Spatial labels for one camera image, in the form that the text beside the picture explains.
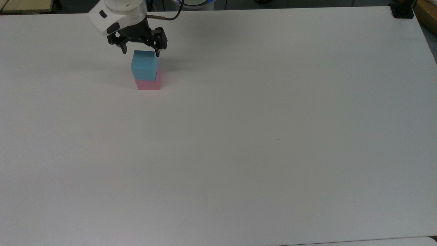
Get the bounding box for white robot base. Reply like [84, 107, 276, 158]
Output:
[172, 0, 216, 8]

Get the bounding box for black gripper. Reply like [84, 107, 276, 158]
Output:
[107, 18, 168, 58]

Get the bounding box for wooden table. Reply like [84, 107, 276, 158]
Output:
[0, 0, 56, 14]

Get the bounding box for pink cube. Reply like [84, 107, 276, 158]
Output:
[136, 68, 161, 91]

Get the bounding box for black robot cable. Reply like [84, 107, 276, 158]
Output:
[147, 0, 185, 22]

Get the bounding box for blue cube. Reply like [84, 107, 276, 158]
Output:
[131, 50, 159, 82]

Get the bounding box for wooden board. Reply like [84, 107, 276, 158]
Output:
[414, 0, 437, 35]

